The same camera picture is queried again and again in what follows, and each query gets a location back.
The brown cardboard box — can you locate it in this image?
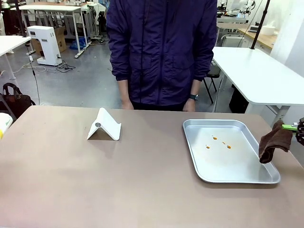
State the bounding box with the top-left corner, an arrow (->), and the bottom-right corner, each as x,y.
30,26 -> 67,56

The person's left forearm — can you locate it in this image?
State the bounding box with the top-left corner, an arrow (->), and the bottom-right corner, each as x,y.
190,79 -> 202,95

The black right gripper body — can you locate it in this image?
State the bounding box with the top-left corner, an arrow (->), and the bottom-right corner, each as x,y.
295,117 -> 304,145

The black slanted pole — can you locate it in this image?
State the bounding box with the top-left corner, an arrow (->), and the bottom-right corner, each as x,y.
250,0 -> 272,50

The white rounded-corner table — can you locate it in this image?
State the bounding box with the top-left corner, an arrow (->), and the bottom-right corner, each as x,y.
210,47 -> 304,126

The blue plastic bag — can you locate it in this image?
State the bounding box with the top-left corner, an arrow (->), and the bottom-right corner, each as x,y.
69,37 -> 87,51

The black upright pole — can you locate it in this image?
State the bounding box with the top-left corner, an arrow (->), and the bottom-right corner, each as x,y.
14,0 -> 27,38

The wooden top workbench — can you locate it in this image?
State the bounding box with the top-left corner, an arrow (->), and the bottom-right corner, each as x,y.
237,28 -> 274,51

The white folding stand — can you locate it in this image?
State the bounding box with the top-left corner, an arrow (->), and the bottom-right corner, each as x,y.
86,107 -> 122,141

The person's right hand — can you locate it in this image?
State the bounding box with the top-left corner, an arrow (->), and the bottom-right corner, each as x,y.
121,96 -> 134,110

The person's left hand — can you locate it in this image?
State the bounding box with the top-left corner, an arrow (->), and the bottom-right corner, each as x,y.
182,98 -> 196,112

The black folding chair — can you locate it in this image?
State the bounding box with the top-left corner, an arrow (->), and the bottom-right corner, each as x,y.
201,63 -> 222,105

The white boxy machine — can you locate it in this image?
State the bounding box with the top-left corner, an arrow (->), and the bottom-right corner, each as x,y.
27,25 -> 63,67

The black floor cable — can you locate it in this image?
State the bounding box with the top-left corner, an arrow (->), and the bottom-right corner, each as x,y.
56,59 -> 76,73

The black handbag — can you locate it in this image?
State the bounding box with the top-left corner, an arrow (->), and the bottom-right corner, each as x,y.
0,82 -> 37,121

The dark blue jacket torso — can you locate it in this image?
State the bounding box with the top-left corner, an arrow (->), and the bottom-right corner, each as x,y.
105,0 -> 218,105

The white table with clamp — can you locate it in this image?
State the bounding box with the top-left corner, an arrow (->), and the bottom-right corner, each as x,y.
0,35 -> 32,80

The person's right forearm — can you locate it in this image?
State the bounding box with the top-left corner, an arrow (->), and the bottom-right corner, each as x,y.
117,79 -> 131,99

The white long-legged table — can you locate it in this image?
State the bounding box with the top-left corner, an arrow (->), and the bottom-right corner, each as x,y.
16,4 -> 87,59

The white yellow object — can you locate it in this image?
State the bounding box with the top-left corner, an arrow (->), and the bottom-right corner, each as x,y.
0,112 -> 13,141

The white floor cable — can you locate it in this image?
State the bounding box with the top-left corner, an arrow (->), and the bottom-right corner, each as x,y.
0,65 -> 46,78

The white paper roll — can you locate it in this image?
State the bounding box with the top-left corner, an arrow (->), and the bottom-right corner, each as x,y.
260,25 -> 276,36

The brown towel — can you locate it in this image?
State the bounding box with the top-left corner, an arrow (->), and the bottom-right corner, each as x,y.
258,120 -> 294,164

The silver metal tray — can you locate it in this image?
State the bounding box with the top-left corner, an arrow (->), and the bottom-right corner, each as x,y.
182,119 -> 281,184

